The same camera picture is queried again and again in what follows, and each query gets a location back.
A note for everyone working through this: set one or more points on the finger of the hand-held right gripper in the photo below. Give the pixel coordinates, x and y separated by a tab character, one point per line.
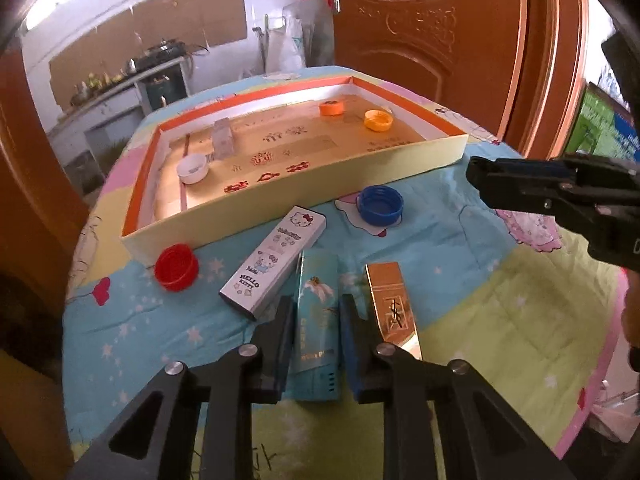
515	185
600	170

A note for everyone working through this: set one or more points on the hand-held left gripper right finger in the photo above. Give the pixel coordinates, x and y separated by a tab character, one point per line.
351	345

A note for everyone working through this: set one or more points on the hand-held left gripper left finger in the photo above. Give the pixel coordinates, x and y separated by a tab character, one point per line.
280	345

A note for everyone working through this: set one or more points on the teal flower print box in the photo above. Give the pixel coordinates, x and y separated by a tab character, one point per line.
319	320

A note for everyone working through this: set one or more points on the shiny gold box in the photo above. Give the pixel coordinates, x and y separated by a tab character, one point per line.
392	305

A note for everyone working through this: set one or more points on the white cartoon print box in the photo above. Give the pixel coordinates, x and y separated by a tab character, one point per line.
275	260

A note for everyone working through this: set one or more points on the red bottle cap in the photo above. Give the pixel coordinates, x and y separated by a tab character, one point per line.
176	266

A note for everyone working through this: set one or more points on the blue bottle cap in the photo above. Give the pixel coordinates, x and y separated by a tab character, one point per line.
380	204

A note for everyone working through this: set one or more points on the yellow-orange bottle cap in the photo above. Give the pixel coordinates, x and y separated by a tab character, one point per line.
378	120

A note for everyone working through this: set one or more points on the shallow cardboard tray box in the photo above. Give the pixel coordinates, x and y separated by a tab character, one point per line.
300	195

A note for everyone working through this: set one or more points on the white bottle cap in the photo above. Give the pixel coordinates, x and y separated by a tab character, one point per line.
193	168

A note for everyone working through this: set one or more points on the orange bottle cap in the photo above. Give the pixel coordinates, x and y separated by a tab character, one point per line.
331	108

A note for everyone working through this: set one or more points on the grey small box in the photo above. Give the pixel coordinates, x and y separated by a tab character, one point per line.
223	137

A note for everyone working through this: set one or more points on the brown wooden door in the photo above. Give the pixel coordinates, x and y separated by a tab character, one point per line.
425	35

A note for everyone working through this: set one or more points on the white plastic bags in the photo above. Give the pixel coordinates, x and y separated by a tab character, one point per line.
287	40

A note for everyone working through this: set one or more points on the white kitchen counter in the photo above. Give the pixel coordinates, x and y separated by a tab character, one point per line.
115	110

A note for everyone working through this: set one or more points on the black gas stove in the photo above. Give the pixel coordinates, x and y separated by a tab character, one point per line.
160	52

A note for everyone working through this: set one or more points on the cardboard wall panel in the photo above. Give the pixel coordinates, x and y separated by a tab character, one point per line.
150	25

